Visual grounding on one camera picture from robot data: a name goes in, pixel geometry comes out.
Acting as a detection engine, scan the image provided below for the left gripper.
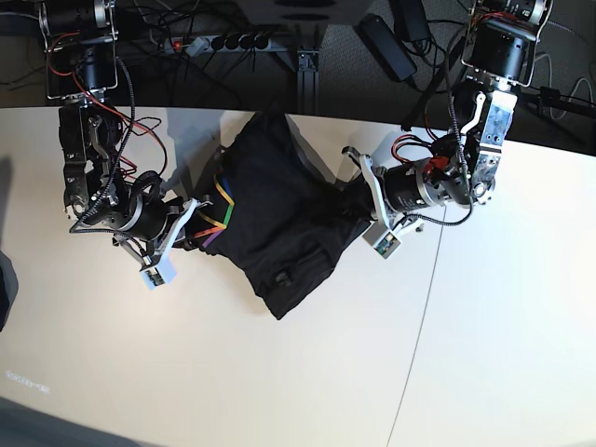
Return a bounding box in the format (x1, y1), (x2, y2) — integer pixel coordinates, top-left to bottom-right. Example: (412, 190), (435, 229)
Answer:
(342, 146), (389, 224)

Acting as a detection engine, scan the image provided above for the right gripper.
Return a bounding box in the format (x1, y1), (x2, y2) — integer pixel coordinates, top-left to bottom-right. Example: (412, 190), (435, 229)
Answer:
(162, 195), (213, 251)

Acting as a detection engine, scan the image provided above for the black T-shirt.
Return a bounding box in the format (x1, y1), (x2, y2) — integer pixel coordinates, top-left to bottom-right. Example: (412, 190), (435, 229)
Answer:
(192, 110), (372, 319)

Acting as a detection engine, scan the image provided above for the black power brick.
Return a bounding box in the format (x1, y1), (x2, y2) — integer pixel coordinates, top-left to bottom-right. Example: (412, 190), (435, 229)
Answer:
(356, 14), (417, 82)

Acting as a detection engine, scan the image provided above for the grey power strip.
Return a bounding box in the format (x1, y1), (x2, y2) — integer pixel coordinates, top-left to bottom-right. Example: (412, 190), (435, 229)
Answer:
(158, 33), (274, 58)

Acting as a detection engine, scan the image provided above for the dark object at left edge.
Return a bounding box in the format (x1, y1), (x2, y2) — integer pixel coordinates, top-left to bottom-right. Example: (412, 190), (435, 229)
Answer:
(1, 253), (19, 330)

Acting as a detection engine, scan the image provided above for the black tripod stand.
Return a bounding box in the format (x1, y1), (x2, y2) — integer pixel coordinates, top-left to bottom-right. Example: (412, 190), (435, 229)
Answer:
(516, 87), (595, 119)

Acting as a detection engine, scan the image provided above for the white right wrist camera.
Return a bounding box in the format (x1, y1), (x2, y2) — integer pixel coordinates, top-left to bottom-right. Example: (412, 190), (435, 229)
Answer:
(114, 197), (206, 292)

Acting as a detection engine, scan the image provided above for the aluminium frame post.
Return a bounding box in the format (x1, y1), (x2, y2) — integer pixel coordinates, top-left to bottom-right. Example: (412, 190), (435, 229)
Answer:
(274, 23), (327, 115)

